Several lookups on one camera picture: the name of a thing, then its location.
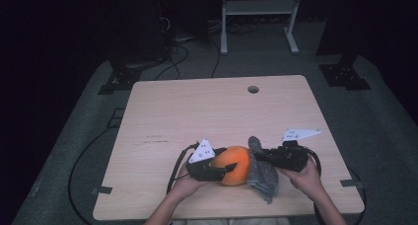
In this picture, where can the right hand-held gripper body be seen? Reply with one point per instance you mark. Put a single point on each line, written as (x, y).
(291, 157)

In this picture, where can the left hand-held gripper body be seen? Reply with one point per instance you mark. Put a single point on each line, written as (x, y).
(202, 170)

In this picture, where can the orange plush toy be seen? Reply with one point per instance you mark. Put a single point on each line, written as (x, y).
(238, 165)

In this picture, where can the grey cloth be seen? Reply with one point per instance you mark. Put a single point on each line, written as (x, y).
(263, 182)

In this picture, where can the person's left hand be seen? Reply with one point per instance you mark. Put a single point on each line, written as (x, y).
(185, 187)

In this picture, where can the person's right hand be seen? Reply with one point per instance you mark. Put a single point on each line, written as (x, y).
(305, 182)

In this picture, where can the dark tape strip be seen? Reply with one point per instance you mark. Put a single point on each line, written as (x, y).
(102, 190)
(351, 183)

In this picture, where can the black stand base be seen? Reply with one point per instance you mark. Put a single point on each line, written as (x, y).
(343, 75)
(120, 80)

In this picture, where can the white metal stand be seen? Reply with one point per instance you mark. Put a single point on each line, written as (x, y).
(259, 7)

